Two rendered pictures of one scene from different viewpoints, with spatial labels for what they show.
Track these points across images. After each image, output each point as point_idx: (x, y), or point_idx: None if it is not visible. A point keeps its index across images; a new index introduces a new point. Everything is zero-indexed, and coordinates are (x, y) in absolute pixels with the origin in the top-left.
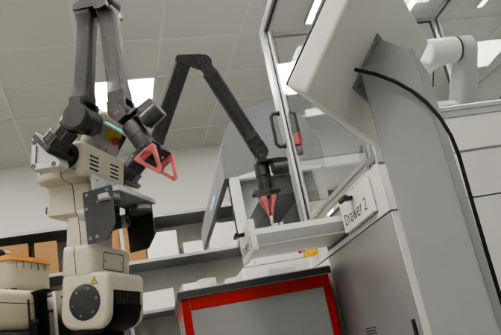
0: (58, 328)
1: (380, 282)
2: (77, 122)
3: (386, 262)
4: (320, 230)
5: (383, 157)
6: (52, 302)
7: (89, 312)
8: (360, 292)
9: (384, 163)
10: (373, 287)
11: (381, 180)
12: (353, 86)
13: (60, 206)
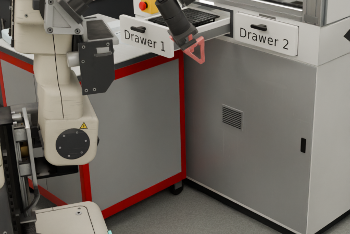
0: (34, 160)
1: (268, 95)
2: None
3: (287, 89)
4: (214, 34)
5: (324, 22)
6: (21, 134)
7: (77, 153)
8: (228, 82)
9: (322, 26)
10: (254, 91)
11: (318, 41)
12: None
13: (36, 44)
